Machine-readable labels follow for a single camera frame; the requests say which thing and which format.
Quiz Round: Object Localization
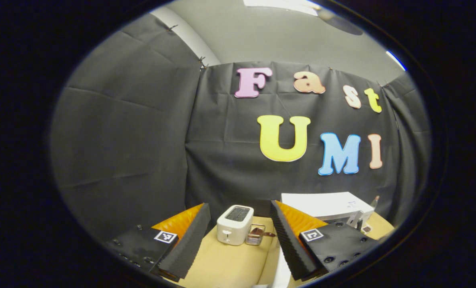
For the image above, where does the white toaster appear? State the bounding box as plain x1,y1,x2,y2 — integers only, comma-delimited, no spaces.
217,205,254,246

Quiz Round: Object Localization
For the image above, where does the black backdrop cloth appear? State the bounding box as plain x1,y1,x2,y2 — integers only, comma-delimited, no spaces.
50,12,432,240

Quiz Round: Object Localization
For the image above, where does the small metal wire basket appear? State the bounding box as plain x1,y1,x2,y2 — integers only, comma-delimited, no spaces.
246,225,276,246

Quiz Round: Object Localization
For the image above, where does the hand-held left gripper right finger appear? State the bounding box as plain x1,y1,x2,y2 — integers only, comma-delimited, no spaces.
270,200,379,281

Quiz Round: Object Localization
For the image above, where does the white microwave oven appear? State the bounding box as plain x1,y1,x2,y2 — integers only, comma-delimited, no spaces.
262,192,376,288

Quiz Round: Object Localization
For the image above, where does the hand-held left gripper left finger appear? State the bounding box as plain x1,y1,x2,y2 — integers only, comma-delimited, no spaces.
106,203,211,280

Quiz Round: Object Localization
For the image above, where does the large ceiling light panel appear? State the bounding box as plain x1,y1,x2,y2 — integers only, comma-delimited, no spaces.
244,0,318,16

